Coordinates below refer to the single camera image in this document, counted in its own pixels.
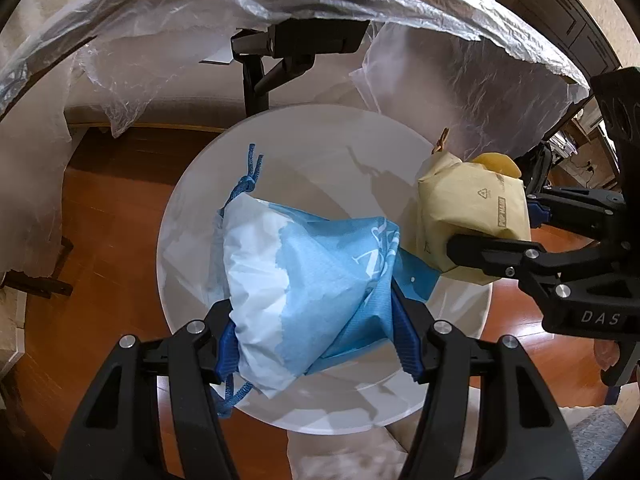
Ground blue white drawstring bag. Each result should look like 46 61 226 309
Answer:
215 144 436 418

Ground small yellow piece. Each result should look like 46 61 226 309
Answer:
472 152 523 178

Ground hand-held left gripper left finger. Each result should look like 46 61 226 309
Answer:
52 300 241 480

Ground clear plastic table cover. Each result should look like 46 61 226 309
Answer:
0 0 591 171

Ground dark wooden cabinet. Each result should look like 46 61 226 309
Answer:
475 0 621 76

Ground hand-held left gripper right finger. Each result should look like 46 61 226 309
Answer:
390 280 586 480

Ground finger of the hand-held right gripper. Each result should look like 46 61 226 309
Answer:
445 232 576 306
525 185 628 243

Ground white round bin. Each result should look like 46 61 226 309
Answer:
156 104 493 436

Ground beige curtain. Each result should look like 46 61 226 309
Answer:
0 105 71 281

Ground grey patterned rug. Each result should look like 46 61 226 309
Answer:
560 405 631 480

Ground white plastic bag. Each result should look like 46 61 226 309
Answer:
289 425 416 480

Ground tan paper package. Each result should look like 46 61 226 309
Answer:
415 129 533 286

